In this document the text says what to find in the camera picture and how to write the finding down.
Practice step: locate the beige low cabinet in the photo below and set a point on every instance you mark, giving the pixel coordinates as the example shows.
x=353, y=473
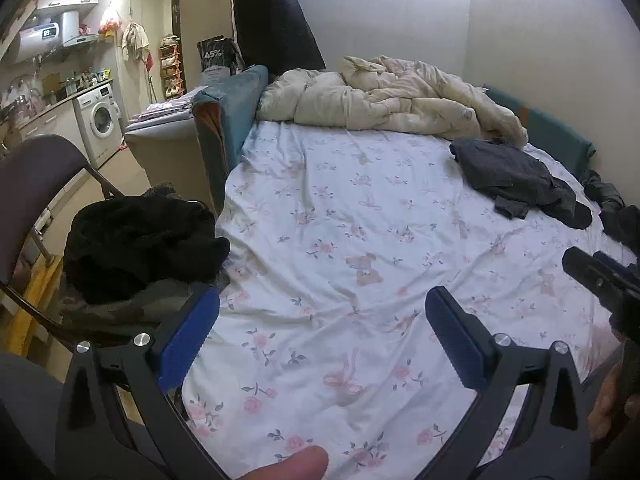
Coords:
x=160, y=150

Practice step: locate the white washing machine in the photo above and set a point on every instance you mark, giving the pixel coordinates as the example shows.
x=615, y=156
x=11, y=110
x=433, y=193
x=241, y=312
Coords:
x=97, y=120

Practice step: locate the black printed paper bag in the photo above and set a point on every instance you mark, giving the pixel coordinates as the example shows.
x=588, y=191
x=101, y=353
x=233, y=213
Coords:
x=217, y=60

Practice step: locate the hanging cream towel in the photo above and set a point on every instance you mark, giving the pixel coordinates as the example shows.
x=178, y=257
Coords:
x=135, y=40

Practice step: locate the person's left hand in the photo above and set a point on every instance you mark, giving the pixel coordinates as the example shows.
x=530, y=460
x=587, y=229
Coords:
x=290, y=466

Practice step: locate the wooden shoe rack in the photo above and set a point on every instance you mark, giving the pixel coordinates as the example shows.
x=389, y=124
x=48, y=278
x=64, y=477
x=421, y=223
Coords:
x=171, y=67

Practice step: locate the teal upholstered bed side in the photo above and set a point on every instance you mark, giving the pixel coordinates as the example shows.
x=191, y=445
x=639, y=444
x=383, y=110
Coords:
x=545, y=130
x=235, y=110

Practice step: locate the folded pink linen stack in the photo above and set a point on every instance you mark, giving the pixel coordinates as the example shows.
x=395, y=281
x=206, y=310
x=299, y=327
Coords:
x=162, y=107

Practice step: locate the camouflage garment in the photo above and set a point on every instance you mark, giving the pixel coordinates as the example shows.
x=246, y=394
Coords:
x=125, y=305

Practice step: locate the white water heater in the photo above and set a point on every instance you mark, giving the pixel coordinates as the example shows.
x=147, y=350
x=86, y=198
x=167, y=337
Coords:
x=45, y=35

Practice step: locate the red hanging decoration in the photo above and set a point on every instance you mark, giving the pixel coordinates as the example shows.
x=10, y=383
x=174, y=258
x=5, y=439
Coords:
x=111, y=26

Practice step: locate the person's grey trouser leg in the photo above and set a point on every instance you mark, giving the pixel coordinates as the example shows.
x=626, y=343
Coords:
x=25, y=420

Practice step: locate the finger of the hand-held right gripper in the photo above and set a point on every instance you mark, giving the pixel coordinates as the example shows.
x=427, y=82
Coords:
x=587, y=272
x=615, y=264

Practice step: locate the grey garment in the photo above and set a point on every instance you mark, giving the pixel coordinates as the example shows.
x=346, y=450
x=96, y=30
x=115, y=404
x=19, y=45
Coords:
x=515, y=175

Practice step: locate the dark hanging curtain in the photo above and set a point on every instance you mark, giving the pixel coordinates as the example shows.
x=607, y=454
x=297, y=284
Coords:
x=270, y=15

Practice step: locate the white floral bed sheet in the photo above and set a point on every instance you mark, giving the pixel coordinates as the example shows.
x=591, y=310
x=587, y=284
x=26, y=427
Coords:
x=360, y=220

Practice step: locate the purple folding chair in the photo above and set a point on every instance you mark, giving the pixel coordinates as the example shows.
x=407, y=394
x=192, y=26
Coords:
x=35, y=185

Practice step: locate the cream duvet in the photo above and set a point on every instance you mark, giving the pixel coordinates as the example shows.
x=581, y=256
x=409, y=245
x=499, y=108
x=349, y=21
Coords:
x=380, y=95

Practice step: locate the dark green garment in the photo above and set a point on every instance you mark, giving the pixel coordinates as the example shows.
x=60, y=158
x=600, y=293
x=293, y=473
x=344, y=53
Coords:
x=615, y=210

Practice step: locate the black pants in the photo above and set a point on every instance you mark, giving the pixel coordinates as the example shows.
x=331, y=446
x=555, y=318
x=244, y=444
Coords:
x=135, y=245

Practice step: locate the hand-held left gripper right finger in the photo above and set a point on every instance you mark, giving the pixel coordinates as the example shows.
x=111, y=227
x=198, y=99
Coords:
x=452, y=332

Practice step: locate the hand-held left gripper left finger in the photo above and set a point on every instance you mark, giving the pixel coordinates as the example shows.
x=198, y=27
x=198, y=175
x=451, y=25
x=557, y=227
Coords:
x=192, y=332

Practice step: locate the person's right hand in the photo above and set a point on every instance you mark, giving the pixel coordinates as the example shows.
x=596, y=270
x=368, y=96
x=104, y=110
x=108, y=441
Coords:
x=606, y=405

